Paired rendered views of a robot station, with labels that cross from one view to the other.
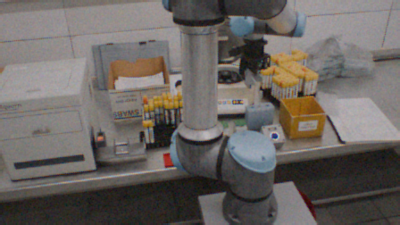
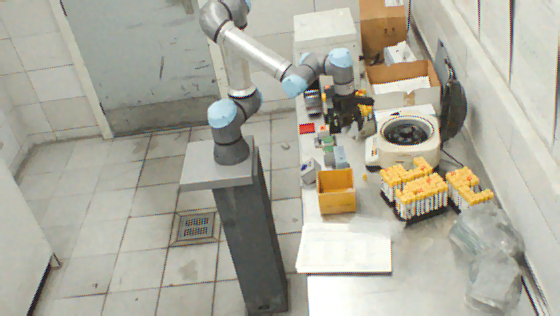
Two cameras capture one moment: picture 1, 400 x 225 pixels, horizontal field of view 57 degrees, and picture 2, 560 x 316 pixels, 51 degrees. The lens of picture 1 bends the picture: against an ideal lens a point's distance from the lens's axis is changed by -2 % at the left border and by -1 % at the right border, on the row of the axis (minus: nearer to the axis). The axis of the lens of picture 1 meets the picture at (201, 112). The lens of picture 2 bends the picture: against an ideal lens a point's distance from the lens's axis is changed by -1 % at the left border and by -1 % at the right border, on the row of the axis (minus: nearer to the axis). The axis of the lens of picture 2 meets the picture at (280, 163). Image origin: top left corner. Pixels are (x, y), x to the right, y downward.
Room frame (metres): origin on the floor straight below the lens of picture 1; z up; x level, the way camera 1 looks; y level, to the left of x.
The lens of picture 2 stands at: (1.44, -1.98, 2.31)
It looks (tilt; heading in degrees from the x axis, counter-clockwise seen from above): 37 degrees down; 105
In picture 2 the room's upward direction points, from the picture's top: 11 degrees counter-clockwise
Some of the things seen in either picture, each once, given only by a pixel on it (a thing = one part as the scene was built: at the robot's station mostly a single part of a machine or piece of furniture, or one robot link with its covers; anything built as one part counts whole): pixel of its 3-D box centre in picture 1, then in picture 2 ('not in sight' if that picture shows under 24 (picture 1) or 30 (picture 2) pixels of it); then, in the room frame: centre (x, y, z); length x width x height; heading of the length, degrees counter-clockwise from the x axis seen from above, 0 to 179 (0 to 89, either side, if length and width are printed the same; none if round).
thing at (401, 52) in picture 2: not in sight; (400, 55); (1.42, 0.60, 0.94); 0.22 x 0.12 x 0.13; 103
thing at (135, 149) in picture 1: (115, 149); (312, 96); (1.02, 0.30, 0.92); 0.21 x 0.07 x 0.05; 99
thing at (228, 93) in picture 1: (226, 87); (402, 142); (1.42, -0.11, 0.94); 0.30 x 0.24 x 0.12; 0
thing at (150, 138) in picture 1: (162, 128); (333, 111); (1.13, 0.14, 0.93); 0.17 x 0.09 x 0.11; 100
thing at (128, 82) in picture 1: (139, 87); (401, 90); (1.42, 0.26, 0.95); 0.29 x 0.25 x 0.15; 9
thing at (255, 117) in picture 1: (259, 118); (341, 164); (1.19, -0.22, 0.92); 0.10 x 0.07 x 0.10; 101
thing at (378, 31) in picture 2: not in sight; (382, 20); (1.33, 0.94, 0.97); 0.31 x 0.23 x 0.18; 93
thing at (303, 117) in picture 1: (301, 117); (336, 191); (1.18, -0.38, 0.92); 0.13 x 0.13 x 0.10; 6
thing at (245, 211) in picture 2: not in sight; (252, 237); (0.73, -0.12, 0.44); 0.20 x 0.20 x 0.87; 9
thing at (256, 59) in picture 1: (254, 54); (346, 106); (1.23, -0.19, 1.17); 0.09 x 0.08 x 0.12; 39
